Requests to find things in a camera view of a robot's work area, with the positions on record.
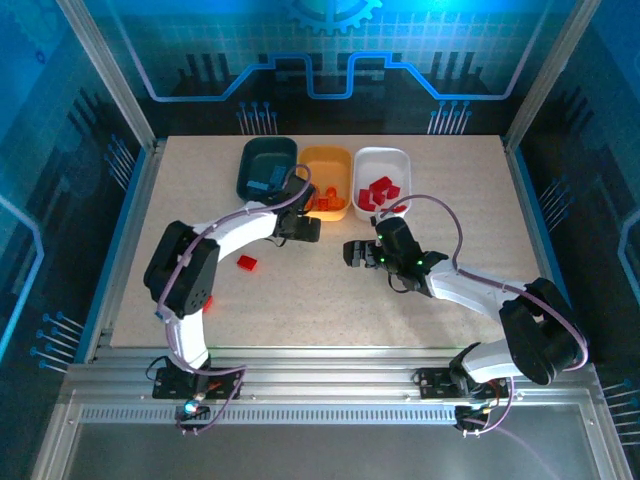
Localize white plastic container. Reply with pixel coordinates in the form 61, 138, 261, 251
351, 146, 412, 223

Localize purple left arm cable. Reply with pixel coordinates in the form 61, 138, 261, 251
155, 163, 314, 437

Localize aluminium side rail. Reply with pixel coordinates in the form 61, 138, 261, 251
82, 138, 169, 364
501, 135, 592, 365

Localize orange plastic container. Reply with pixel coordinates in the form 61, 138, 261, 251
297, 144, 353, 223

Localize grey metal base panel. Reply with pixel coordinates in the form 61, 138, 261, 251
32, 402, 634, 480

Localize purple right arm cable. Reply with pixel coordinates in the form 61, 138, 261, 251
379, 194, 590, 480

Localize aluminium frame post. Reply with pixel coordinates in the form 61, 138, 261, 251
503, 0, 602, 151
55, 0, 160, 151

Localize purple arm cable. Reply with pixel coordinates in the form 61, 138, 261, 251
155, 163, 314, 437
379, 194, 590, 480

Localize small circuit board with LED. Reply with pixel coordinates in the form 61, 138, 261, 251
454, 403, 494, 434
174, 402, 211, 424

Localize slotted grey cable duct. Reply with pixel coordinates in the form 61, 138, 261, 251
79, 404, 459, 426

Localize wide aluminium base rail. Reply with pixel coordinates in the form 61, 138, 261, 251
64, 344, 602, 427

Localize dark teal plastic container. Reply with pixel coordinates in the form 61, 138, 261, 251
235, 136, 300, 204

